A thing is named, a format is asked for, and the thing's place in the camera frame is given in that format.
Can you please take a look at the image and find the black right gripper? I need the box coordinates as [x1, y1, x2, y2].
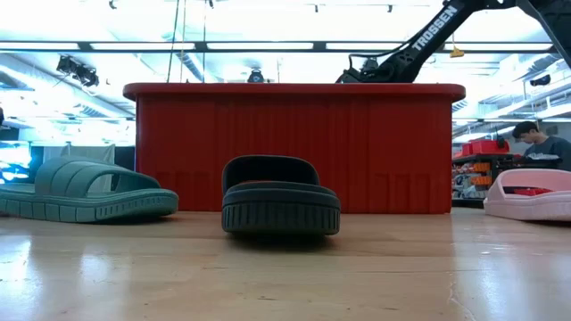
[335, 56, 393, 85]

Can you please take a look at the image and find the black rubber slide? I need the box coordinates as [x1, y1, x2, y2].
[220, 154, 342, 236]

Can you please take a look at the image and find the large red plastic bin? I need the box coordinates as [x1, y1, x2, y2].
[122, 82, 467, 215]

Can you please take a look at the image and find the shelf with red storage bins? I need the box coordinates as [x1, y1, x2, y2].
[451, 138, 521, 209]

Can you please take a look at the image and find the person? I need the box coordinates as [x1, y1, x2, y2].
[511, 120, 571, 173]

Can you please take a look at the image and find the pink rubber slide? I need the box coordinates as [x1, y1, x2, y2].
[483, 168, 571, 223]

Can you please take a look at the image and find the black ceiling-mounted device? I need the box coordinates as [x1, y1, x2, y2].
[55, 54, 100, 88]

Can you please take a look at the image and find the teal rubber slide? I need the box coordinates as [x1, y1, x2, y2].
[0, 155, 179, 224]

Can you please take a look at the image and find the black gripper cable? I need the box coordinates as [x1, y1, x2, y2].
[347, 40, 417, 72]

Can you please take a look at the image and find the thin hanging cable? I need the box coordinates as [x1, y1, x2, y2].
[166, 0, 181, 84]
[179, 0, 188, 84]

